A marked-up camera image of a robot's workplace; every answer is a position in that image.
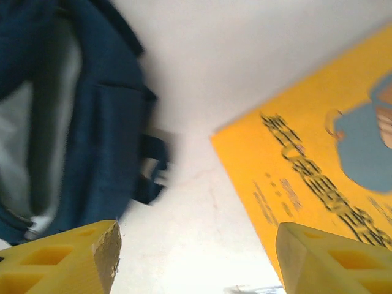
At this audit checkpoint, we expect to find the yellow book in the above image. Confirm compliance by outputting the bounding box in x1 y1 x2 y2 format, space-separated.
210 23 392 288

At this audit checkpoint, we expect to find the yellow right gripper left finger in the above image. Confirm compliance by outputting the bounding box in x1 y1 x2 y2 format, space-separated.
0 219 123 294

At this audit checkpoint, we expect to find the navy blue backpack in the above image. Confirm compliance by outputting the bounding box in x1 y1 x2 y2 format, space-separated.
0 0 172 246

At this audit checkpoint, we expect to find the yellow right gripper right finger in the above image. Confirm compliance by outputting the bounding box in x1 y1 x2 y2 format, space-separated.
275 222 392 294

